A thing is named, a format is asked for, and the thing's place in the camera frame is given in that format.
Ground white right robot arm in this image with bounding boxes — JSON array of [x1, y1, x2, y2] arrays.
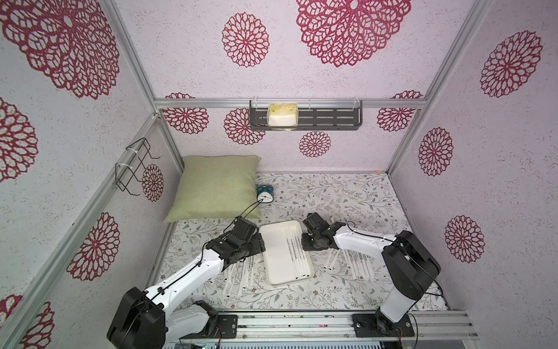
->
[[302, 212, 441, 329]]

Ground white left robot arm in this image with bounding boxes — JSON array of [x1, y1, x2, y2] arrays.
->
[[107, 217, 265, 348]]

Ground white plastic storage tray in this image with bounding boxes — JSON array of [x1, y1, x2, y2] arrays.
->
[[260, 220, 315, 286]]

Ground teal alarm clock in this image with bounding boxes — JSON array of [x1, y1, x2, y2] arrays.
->
[[257, 185, 275, 204]]

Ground green linen pillow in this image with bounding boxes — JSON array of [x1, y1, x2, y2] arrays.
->
[[165, 155, 261, 223]]

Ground yellow sponge pack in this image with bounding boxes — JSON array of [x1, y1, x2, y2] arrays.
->
[[267, 103, 299, 127]]

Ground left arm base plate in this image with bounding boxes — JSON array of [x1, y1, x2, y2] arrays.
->
[[181, 314, 238, 340]]

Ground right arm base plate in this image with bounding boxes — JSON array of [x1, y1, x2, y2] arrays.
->
[[352, 313, 416, 338]]

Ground dark metal wall shelf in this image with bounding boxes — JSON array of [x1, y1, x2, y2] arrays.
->
[[249, 100, 363, 131]]

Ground black wire wall rack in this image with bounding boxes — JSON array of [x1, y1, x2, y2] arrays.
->
[[114, 137, 160, 196]]

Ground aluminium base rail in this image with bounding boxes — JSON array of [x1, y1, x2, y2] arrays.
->
[[165, 310, 480, 349]]

